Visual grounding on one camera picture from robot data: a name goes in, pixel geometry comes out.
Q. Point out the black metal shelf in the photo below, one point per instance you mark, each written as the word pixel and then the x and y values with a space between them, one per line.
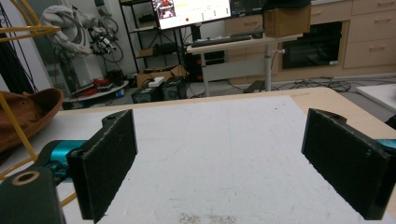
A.
pixel 146 34

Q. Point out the light wooden desk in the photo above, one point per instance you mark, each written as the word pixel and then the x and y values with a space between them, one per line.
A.
pixel 236 56

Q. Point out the black keyboard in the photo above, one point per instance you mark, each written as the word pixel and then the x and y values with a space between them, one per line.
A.
pixel 221 40

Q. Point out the black oven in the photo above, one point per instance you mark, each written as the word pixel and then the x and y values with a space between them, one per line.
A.
pixel 312 46

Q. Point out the computer monitor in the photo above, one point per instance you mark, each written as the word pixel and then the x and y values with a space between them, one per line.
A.
pixel 193 11

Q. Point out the open cardboard box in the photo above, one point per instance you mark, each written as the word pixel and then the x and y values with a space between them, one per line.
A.
pixel 157 74

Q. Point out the brown wooden bowl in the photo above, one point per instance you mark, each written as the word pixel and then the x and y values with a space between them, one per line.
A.
pixel 21 116

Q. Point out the wooden drawer cabinet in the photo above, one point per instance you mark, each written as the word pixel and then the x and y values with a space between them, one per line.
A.
pixel 367 34

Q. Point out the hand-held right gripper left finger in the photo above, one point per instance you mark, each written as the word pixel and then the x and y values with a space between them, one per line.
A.
pixel 102 168

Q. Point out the white table mat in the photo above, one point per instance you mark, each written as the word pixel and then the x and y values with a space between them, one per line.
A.
pixel 218 155

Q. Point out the round white platform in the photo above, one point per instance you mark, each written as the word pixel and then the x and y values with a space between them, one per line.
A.
pixel 96 90

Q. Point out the black computer case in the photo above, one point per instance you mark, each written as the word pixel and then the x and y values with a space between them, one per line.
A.
pixel 160 90

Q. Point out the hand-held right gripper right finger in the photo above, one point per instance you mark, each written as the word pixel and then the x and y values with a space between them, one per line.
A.
pixel 348 165

